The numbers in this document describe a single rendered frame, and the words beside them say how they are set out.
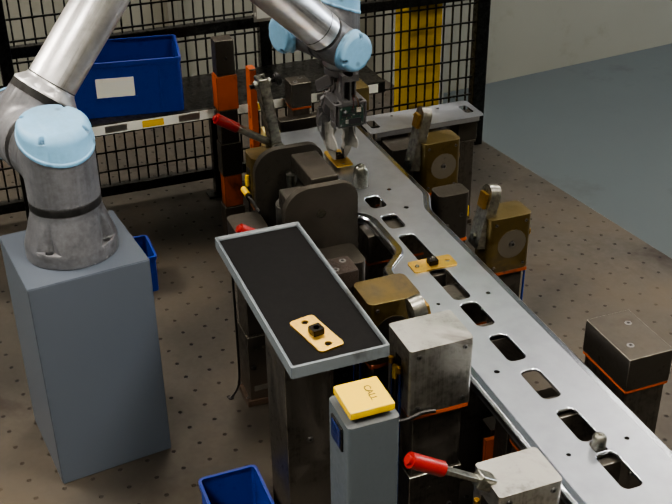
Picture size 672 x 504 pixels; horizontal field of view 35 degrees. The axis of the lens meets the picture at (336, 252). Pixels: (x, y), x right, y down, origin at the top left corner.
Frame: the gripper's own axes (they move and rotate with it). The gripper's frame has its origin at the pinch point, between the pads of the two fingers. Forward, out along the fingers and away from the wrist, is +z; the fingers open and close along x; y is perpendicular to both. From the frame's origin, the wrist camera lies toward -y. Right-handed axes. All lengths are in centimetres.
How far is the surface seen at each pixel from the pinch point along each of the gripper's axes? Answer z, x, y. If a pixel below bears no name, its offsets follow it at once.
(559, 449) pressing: 2, -5, 98
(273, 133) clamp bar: -7.4, -14.8, 1.7
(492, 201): -5.9, 13.8, 42.3
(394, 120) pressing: 2.3, 20.1, -15.6
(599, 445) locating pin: 1, 0, 100
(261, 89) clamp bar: -17.2, -16.9, 1.7
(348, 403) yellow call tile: -14, -36, 97
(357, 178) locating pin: -0.1, -1.1, 13.7
